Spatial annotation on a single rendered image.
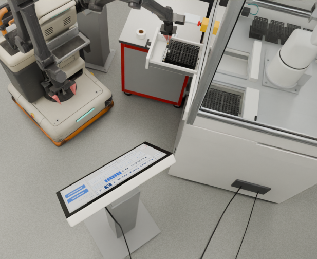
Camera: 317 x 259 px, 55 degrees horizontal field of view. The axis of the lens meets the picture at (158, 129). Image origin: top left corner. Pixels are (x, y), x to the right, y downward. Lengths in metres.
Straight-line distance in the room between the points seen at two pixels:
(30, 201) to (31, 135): 0.58
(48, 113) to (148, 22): 1.07
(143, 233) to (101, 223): 0.32
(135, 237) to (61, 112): 1.13
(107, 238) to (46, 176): 0.72
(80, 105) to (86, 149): 0.39
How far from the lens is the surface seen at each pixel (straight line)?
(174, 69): 2.03
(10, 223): 2.62
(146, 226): 2.44
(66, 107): 2.57
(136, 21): 2.45
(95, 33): 2.79
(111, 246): 2.41
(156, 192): 2.54
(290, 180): 2.26
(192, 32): 2.43
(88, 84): 2.67
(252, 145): 1.84
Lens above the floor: 2.43
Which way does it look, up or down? 62 degrees down
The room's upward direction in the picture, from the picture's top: 12 degrees clockwise
